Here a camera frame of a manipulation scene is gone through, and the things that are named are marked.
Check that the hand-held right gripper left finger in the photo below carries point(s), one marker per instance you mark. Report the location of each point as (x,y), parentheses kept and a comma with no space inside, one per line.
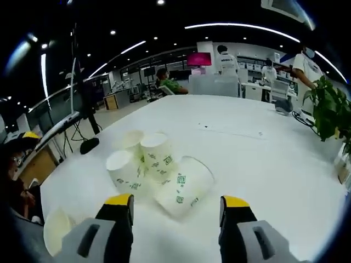
(115,235)

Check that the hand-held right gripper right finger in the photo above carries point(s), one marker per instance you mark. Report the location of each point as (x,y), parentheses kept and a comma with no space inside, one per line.
(233,235)

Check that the green printed paper cup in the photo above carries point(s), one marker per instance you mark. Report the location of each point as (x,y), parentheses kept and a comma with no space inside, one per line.
(131,141)
(159,156)
(57,233)
(126,175)
(186,191)

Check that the white laptop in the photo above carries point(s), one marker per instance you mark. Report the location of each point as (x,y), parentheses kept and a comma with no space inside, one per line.
(59,124)

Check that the black computer mouse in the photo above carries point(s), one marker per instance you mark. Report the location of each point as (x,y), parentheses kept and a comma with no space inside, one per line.
(89,146)

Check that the black laptop stand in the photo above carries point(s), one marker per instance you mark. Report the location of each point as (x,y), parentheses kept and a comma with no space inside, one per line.
(89,115)

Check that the white table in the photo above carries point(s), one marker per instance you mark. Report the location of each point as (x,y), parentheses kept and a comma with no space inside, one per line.
(246,164)

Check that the wooden cabinet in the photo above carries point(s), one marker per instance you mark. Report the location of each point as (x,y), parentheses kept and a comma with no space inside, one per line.
(116,101)

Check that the grey rounded object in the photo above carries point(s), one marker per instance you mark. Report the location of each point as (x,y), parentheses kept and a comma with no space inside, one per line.
(283,106)

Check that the white slatted chair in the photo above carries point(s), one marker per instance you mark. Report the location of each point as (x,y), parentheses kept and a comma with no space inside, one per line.
(281,89)

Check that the green potted plant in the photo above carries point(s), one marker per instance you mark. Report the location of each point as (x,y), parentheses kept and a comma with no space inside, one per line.
(329,109)

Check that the pink screen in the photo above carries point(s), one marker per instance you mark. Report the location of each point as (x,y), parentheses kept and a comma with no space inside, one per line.
(199,59)

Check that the curved ceiling light strip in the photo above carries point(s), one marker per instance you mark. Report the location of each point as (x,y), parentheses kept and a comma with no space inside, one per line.
(241,26)

